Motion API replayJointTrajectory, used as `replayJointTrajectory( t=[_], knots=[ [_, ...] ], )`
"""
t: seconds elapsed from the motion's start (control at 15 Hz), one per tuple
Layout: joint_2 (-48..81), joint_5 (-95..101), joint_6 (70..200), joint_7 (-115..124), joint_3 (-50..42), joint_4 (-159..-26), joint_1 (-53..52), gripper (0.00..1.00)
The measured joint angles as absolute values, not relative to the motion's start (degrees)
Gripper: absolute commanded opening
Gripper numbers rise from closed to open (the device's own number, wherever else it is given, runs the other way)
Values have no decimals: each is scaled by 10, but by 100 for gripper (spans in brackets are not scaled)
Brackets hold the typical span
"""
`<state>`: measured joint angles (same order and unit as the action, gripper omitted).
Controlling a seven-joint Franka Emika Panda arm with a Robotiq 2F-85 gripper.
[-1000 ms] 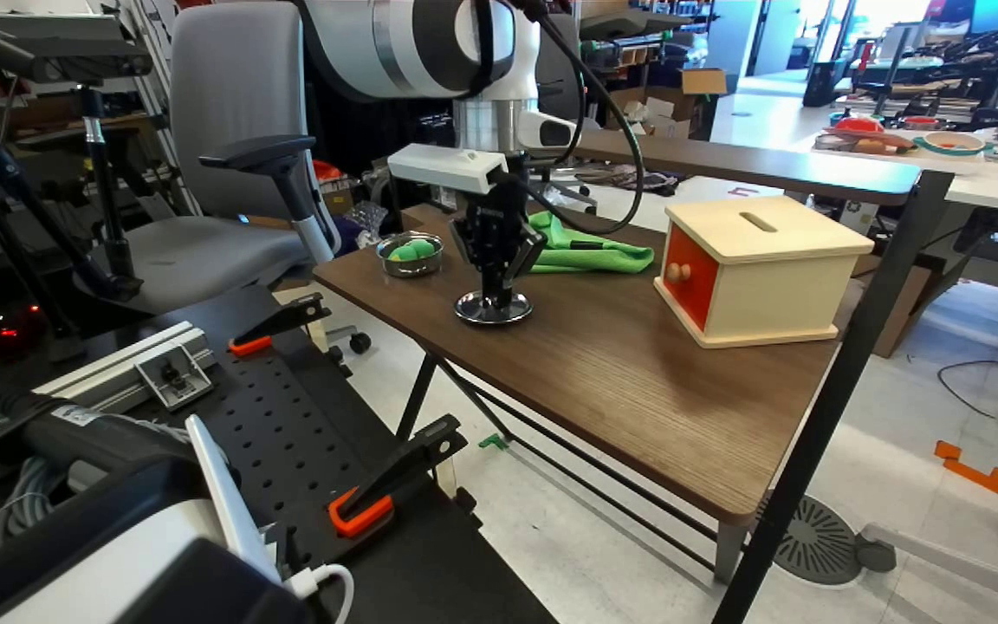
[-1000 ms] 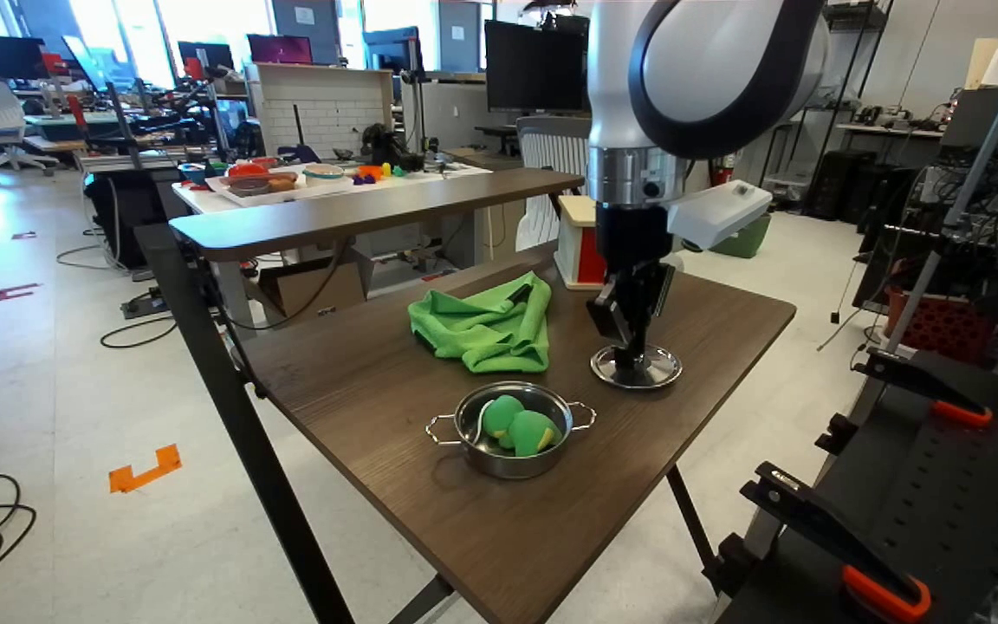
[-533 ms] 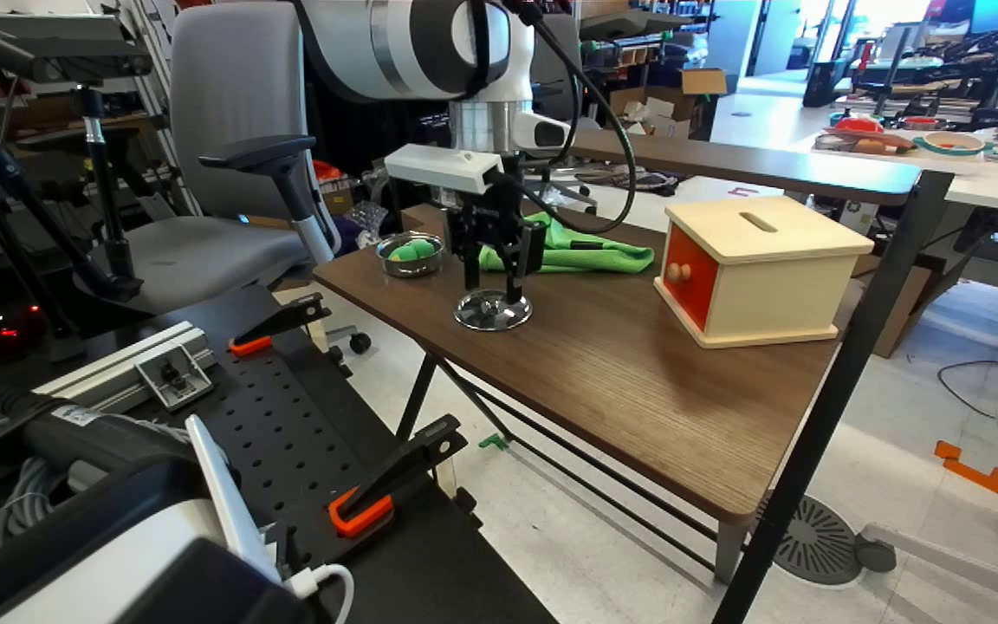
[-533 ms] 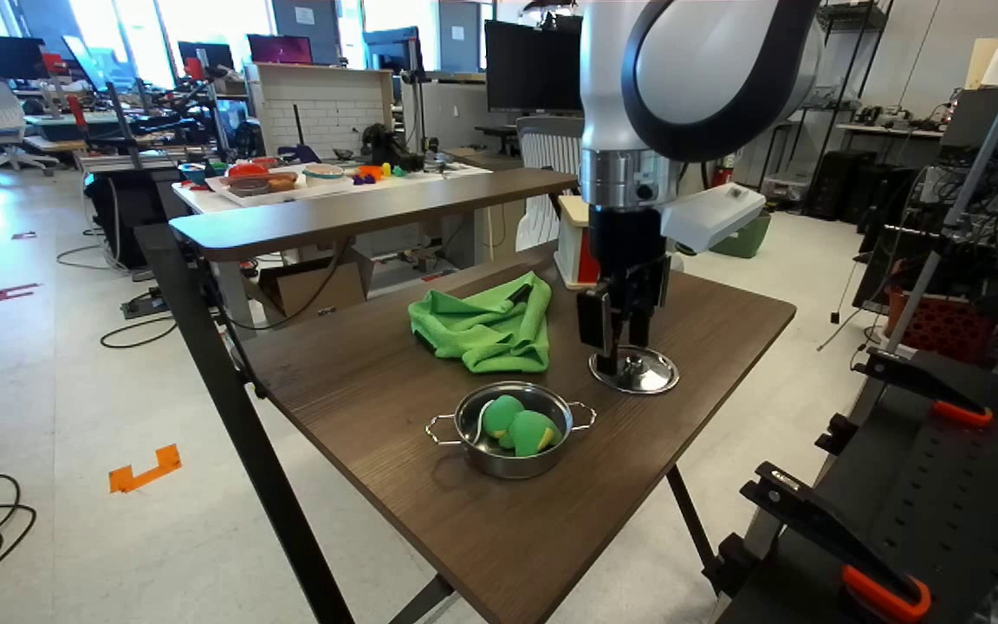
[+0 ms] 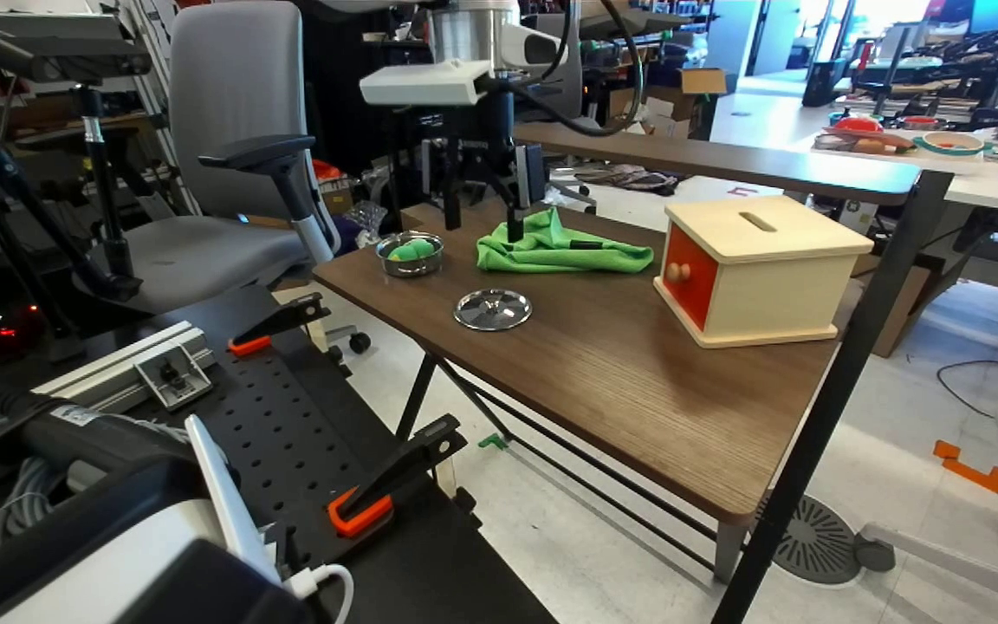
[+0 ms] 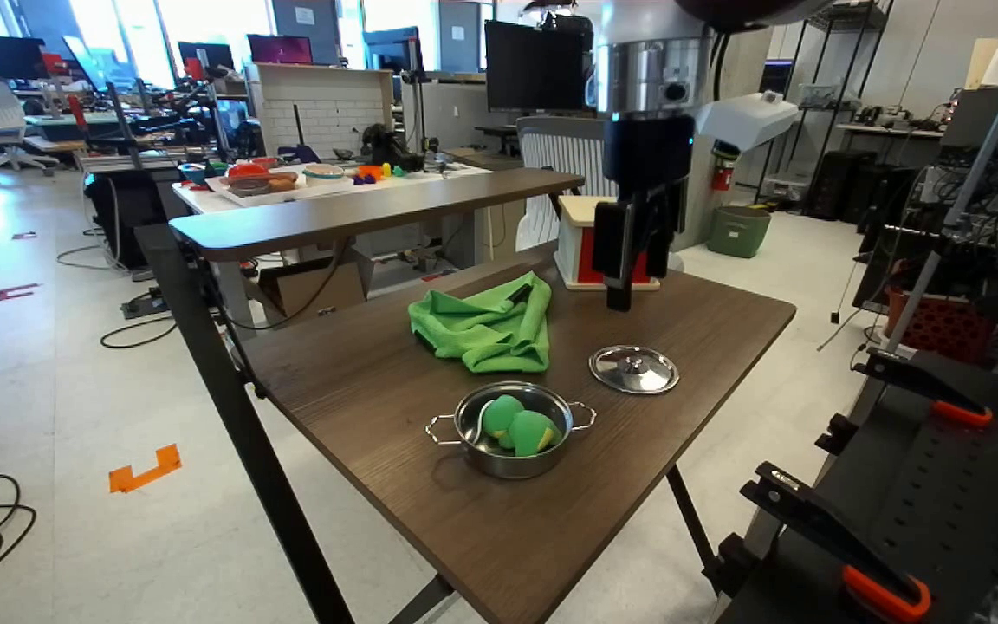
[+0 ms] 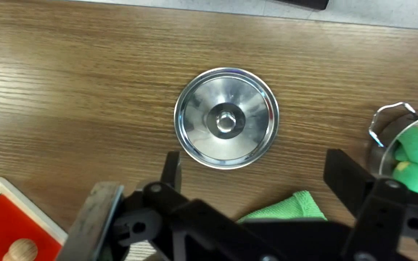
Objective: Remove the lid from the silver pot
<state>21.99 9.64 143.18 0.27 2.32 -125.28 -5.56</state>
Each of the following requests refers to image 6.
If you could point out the black monitor on stand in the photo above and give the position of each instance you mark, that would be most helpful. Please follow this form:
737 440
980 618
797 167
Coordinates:
539 64

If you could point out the white work table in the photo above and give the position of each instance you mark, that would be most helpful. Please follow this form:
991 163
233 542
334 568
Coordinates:
408 179

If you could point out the white pegboard panel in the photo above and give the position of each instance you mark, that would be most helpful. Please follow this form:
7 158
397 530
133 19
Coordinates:
326 110

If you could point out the silver pot lid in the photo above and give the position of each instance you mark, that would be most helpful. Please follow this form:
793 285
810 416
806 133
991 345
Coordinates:
637 370

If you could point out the cardboard box under desk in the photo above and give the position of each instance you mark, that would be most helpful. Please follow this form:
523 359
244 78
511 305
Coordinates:
315 290

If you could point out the white ribbed panel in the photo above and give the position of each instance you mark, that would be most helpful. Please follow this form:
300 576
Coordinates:
563 158

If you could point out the dark computer monitor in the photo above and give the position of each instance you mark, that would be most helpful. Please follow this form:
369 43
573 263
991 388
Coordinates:
0 56
394 51
207 60
282 51

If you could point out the red crate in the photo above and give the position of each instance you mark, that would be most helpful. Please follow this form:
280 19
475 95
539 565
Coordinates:
951 330

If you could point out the black slanted desk leg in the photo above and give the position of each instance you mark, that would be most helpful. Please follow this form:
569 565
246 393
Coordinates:
233 402

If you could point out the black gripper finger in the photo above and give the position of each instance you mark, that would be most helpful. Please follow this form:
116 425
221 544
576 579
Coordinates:
660 229
615 247

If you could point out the red orange toy pile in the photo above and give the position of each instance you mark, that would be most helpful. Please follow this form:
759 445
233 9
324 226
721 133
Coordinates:
259 179

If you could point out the black metal shelf rack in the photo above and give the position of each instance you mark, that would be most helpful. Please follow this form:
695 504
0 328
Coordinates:
858 14

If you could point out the green cloth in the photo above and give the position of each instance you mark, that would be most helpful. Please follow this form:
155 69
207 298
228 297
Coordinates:
483 330

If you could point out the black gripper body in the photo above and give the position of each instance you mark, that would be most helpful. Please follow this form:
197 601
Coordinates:
650 150

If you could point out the wooden box red drawer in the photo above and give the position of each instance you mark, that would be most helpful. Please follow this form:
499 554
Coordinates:
573 219

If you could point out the small silver pot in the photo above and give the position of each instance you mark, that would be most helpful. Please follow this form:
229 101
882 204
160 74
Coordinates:
499 469

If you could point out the green plastic bin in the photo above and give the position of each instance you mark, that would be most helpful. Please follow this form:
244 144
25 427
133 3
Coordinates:
740 229

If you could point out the green round toy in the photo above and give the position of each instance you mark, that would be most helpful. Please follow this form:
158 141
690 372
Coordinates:
499 416
531 435

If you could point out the grey slanted metal pole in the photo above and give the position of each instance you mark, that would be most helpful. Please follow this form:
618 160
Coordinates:
975 173

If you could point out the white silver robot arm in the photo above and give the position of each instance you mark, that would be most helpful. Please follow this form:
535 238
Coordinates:
658 74

